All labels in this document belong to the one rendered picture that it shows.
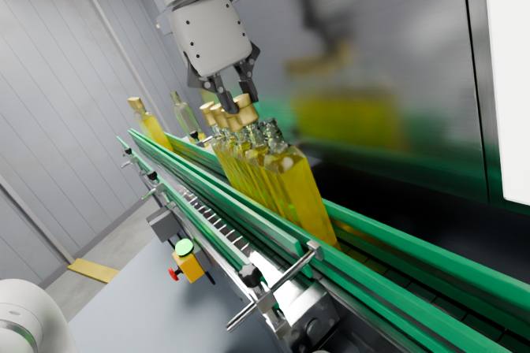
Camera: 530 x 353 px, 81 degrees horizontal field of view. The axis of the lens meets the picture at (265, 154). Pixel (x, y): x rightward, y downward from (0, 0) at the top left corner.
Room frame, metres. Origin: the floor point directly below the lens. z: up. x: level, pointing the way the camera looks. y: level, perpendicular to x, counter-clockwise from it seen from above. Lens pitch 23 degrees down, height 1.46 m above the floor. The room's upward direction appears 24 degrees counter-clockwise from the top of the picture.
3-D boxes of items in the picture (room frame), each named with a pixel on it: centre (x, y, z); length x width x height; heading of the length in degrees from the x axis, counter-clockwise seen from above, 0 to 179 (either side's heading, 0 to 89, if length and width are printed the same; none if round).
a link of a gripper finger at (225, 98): (0.50, 0.03, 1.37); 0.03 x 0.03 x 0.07; 24
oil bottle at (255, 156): (0.51, 0.00, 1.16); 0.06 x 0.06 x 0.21; 24
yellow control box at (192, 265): (0.70, 0.30, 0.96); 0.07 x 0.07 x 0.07; 24
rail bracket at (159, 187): (0.86, 0.35, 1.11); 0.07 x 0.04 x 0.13; 114
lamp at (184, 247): (0.70, 0.29, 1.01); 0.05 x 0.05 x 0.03
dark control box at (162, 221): (0.95, 0.41, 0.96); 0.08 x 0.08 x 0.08; 24
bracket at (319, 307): (0.34, 0.04, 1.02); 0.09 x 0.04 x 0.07; 114
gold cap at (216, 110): (0.62, 0.05, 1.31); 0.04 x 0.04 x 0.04
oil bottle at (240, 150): (0.56, 0.02, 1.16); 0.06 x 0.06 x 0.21; 24
